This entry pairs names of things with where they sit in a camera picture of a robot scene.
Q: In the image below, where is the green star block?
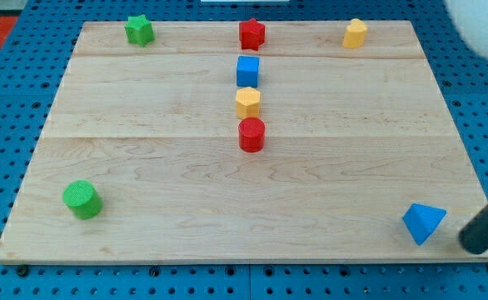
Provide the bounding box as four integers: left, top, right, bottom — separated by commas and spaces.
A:
124, 14, 156, 47

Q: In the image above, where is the yellow hexagon block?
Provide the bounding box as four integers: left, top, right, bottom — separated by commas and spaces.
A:
236, 87, 261, 119

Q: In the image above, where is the red cylinder block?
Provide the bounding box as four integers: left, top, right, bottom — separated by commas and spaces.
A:
238, 117, 266, 153

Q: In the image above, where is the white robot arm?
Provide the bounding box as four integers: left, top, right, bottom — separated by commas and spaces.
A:
444, 0, 488, 60

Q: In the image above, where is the wooden board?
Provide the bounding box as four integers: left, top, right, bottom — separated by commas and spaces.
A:
0, 21, 486, 265

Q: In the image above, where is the green cylinder block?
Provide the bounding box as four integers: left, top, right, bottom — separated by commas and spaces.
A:
62, 180, 103, 220

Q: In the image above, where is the blue cube block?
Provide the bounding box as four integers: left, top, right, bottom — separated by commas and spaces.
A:
236, 56, 260, 88

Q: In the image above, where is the yellow heart block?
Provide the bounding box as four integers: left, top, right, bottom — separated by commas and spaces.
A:
342, 18, 368, 48

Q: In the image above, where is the blue triangle block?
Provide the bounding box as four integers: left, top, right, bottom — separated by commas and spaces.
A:
402, 203, 447, 246

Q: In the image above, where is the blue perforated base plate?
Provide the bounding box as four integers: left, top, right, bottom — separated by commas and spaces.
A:
0, 1, 488, 299

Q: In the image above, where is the red star block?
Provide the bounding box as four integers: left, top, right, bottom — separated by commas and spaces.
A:
239, 18, 266, 51

